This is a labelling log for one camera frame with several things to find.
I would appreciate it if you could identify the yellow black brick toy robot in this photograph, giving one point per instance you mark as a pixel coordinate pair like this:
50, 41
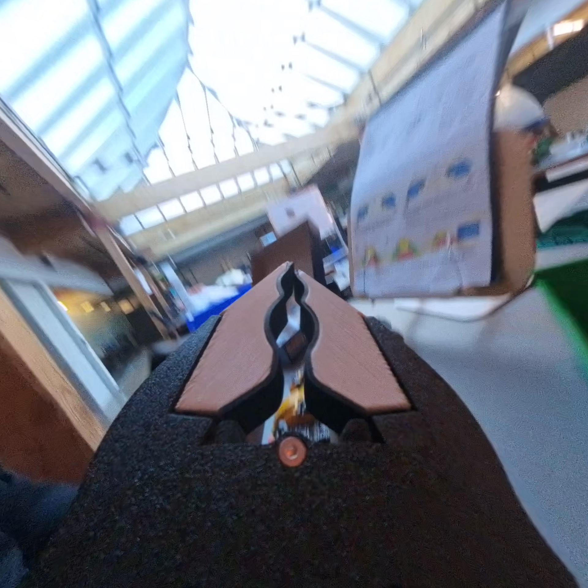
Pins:
294, 399

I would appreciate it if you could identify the green plastic bin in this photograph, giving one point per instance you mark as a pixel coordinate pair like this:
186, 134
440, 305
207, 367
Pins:
565, 298

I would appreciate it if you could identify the instruction sheet display board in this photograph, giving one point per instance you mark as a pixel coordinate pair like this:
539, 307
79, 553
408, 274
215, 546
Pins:
422, 183

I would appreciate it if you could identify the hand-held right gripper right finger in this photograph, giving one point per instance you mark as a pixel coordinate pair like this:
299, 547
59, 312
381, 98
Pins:
353, 358

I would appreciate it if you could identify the brown partition panel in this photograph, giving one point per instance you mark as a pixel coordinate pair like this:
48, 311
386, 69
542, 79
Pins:
285, 252

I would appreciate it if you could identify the large blue bin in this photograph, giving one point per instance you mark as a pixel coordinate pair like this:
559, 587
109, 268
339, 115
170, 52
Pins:
216, 307

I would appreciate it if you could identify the grey desk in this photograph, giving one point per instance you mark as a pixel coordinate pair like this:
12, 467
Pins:
505, 390

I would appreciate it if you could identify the person's dark clothing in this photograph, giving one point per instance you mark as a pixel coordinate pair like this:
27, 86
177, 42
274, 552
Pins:
27, 514

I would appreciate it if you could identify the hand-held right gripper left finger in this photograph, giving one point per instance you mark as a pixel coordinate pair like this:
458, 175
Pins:
229, 358

